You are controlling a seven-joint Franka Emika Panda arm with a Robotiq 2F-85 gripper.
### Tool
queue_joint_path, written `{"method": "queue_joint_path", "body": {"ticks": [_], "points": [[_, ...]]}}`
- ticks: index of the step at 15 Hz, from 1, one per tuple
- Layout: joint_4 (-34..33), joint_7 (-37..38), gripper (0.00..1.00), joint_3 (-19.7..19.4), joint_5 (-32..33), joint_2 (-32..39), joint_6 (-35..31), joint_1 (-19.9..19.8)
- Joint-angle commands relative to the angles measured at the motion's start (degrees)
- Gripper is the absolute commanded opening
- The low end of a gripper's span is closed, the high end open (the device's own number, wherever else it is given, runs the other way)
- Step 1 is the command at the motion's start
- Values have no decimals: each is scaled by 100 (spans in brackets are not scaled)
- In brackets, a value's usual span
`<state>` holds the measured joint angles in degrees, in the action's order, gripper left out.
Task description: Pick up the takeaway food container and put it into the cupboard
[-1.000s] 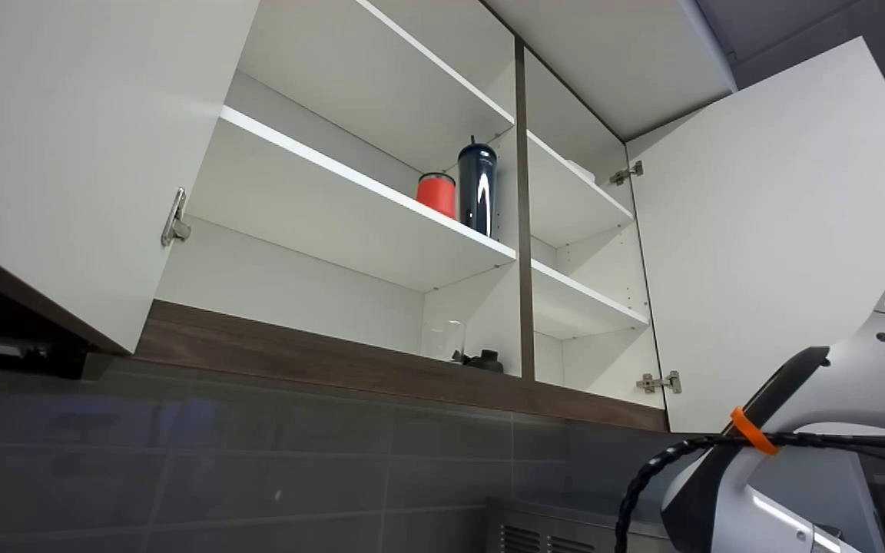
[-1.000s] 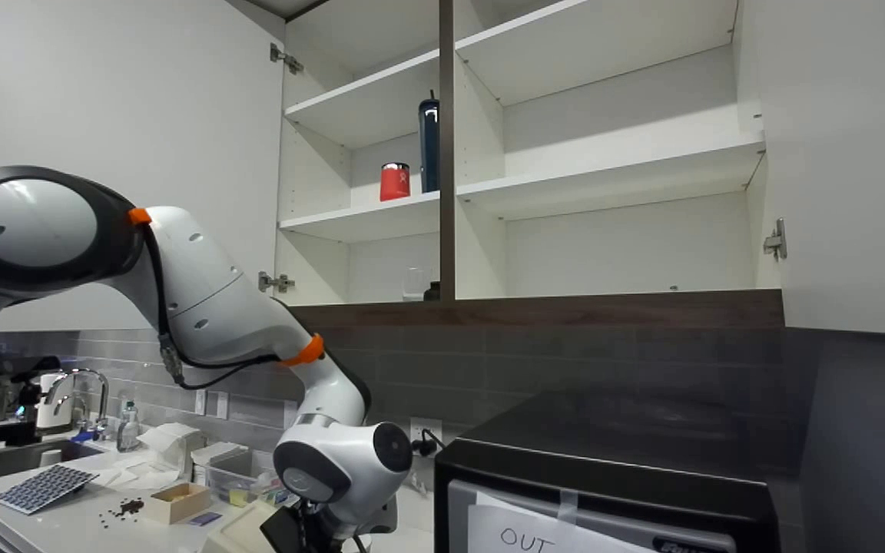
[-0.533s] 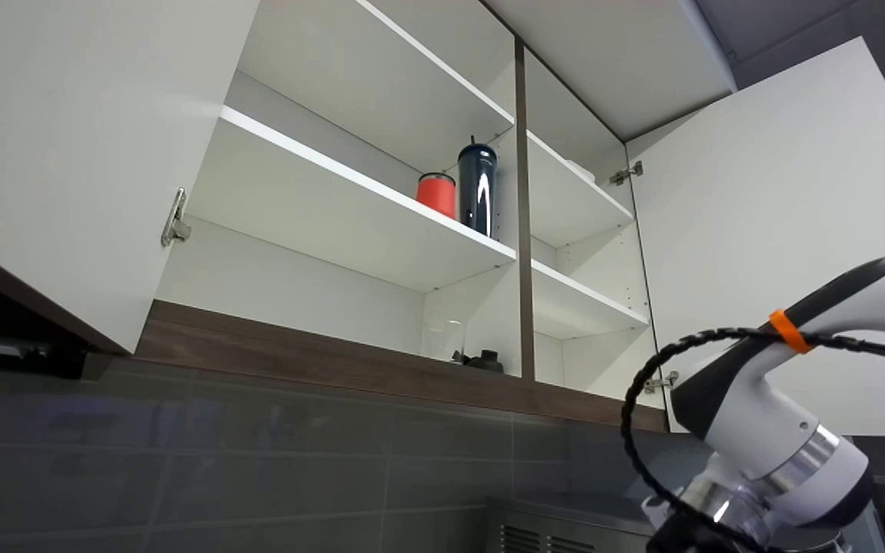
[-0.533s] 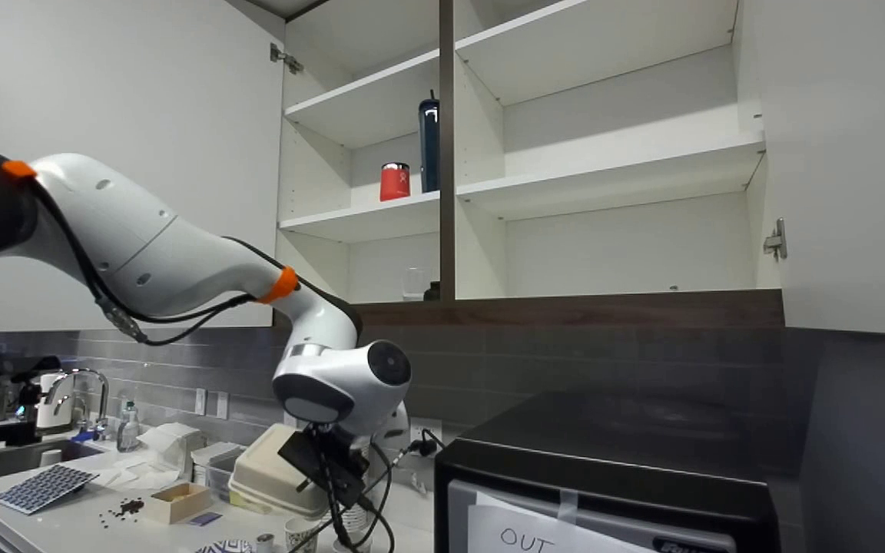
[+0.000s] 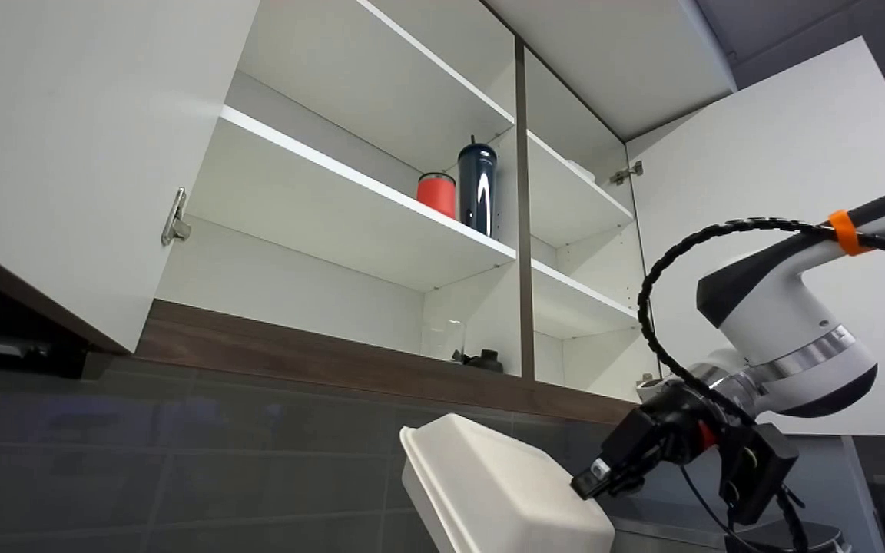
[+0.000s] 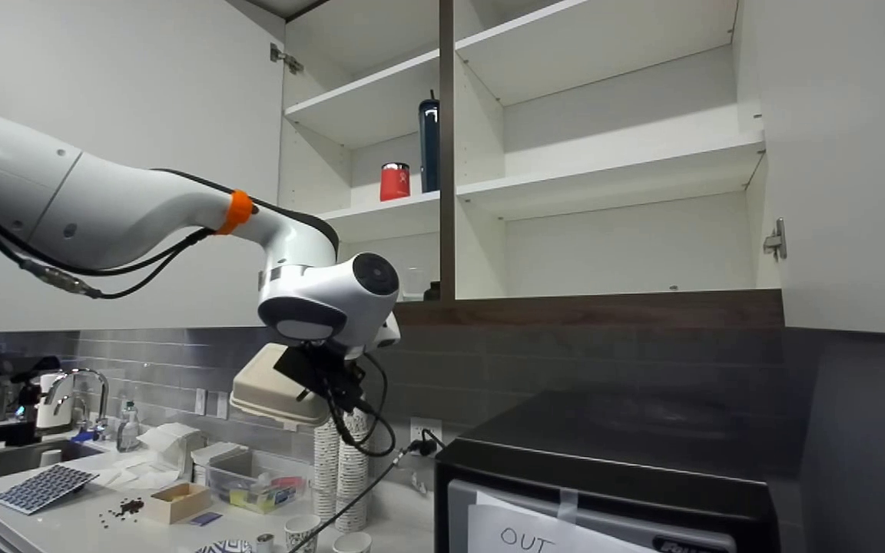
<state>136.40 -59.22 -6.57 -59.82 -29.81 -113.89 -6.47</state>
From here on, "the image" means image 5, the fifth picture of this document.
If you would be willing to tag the dark blue tumbler bottle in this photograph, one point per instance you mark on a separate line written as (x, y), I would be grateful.
(478, 189)

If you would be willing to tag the small black object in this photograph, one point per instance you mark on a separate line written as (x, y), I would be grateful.
(482, 360)

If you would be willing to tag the white takeaway food container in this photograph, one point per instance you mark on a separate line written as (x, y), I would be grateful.
(493, 491)

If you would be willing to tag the white wall cupboard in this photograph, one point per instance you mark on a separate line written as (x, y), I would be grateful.
(308, 204)

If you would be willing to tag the white cupboard door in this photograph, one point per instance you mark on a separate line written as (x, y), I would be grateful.
(770, 134)
(74, 124)

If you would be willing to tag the dark metal light fixture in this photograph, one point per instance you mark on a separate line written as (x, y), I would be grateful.
(1, 353)

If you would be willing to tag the clear drinking glass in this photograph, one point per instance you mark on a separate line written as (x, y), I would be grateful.
(450, 339)

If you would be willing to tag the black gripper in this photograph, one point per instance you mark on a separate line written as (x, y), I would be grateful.
(661, 431)

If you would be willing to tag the black rounded appliance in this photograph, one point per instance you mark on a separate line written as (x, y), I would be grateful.
(770, 537)

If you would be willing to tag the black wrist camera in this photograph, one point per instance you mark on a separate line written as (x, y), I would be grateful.
(757, 471)

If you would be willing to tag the red cup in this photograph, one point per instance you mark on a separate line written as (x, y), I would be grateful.
(439, 194)

